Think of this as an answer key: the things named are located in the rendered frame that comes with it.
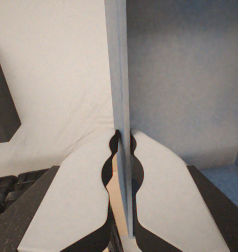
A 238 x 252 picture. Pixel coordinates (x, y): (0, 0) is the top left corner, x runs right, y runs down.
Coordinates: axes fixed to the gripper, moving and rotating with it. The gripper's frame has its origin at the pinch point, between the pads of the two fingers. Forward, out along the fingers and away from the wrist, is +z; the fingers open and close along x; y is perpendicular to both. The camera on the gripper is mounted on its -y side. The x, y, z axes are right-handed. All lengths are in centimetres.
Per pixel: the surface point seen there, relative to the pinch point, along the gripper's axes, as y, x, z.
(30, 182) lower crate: 39, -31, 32
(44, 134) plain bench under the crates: 24, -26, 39
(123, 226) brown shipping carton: 53, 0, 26
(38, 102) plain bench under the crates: 13.3, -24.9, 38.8
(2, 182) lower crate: 40, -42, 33
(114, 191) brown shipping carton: 35.4, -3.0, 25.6
